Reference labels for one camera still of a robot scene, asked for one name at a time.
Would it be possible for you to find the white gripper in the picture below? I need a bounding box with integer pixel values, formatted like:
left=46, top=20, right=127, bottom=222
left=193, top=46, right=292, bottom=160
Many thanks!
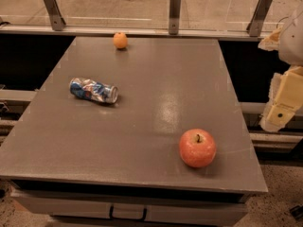
left=258, top=4, right=303, bottom=132

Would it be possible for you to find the crushed blue silver redbull can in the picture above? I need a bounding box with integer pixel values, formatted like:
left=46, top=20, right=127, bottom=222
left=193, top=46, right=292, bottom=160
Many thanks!
left=69, top=78, right=118, bottom=104

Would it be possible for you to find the red apple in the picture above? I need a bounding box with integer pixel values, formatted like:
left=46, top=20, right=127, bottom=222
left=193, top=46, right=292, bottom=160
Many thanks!
left=179, top=129, right=217, bottom=168

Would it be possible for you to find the metal railing bar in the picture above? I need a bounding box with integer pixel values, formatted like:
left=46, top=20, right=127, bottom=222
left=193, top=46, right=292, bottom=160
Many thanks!
left=0, top=24, right=270, bottom=42

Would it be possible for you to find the small orange fruit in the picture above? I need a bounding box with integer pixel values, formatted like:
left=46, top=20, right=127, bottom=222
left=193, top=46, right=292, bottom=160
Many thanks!
left=113, top=32, right=128, bottom=49

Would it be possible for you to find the right metal bracket post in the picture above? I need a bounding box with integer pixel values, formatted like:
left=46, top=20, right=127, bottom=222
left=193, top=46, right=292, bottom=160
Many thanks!
left=246, top=0, right=273, bottom=37

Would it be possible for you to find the metal bracket post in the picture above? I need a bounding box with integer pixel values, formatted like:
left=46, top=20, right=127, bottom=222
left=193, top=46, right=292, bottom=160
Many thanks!
left=246, top=0, right=273, bottom=37
left=44, top=0, right=66, bottom=31
left=169, top=0, right=181, bottom=35

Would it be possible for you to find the middle metal bracket post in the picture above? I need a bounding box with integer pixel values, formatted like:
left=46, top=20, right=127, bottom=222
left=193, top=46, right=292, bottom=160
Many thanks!
left=169, top=0, right=181, bottom=35

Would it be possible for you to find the left metal bracket post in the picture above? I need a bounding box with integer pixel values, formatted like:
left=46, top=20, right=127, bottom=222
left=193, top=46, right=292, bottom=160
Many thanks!
left=44, top=0, right=66, bottom=31

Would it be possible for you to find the grey drawer with black handle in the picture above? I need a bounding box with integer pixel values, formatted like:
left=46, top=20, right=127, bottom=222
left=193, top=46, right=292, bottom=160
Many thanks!
left=11, top=189, right=247, bottom=227

